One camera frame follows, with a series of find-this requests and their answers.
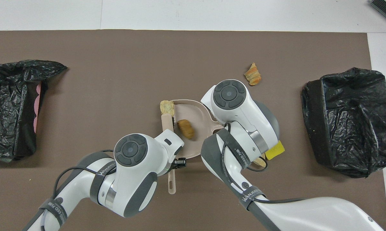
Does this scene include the brown table mat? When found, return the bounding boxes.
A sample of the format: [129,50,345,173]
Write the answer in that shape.
[0,30,386,231]

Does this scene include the yellow sponge piece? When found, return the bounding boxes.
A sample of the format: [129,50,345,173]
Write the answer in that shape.
[265,140,285,160]

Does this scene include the beige plastic dustpan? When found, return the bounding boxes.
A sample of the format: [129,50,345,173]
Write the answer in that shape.
[171,99,225,158]

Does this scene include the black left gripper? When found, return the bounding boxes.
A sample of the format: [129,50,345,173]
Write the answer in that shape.
[167,158,187,174]

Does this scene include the beige bread chunk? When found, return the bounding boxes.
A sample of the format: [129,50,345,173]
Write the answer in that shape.
[251,153,267,167]
[160,100,175,116]

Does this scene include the striped croissant piece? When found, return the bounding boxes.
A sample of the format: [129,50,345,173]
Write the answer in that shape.
[244,62,262,86]

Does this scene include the beige hand brush black bristles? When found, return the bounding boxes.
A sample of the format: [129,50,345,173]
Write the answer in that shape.
[161,114,178,195]

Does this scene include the brown bread roll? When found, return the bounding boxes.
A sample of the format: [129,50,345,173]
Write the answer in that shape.
[177,119,195,139]

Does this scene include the black bag lined pink bin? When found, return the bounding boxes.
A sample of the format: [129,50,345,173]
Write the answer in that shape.
[0,59,68,162]

